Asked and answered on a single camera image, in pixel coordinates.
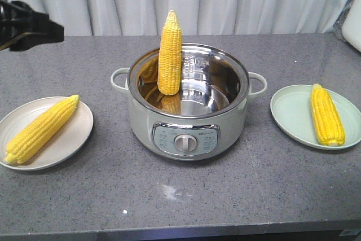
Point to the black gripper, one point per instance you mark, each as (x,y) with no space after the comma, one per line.
(22,29)

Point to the yellow corn cob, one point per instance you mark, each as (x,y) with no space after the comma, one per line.
(35,135)
(327,123)

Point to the cream white plate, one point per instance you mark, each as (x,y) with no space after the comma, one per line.
(66,142)

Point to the green electric cooking pot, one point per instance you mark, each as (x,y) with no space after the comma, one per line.
(204,118)

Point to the light green plate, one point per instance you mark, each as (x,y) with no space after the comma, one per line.
(290,108)

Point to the white soy milk blender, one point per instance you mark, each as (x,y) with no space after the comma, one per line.
(347,26)

